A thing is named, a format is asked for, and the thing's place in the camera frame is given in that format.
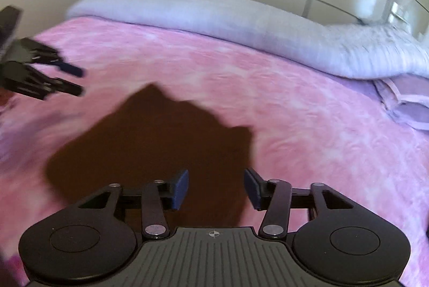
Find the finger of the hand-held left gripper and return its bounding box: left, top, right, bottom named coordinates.
left=12, top=38, right=85, bottom=77
left=0, top=61, right=83, bottom=101

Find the white plastic rack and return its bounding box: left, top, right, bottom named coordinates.
left=390, top=2, right=413, bottom=24

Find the brown knit sweater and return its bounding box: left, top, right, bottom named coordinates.
left=45, top=82, right=253, bottom=230

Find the folded lilac cloth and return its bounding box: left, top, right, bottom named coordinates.
left=372, top=76, right=429, bottom=131

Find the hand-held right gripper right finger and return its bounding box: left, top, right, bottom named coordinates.
left=243, top=168, right=356, bottom=239

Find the lavender striped duvet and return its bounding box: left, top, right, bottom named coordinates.
left=65, top=0, right=429, bottom=80

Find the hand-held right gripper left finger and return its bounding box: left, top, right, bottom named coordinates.
left=78, top=170, right=190, bottom=239

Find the pink floral blanket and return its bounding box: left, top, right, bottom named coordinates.
left=0, top=15, right=429, bottom=287

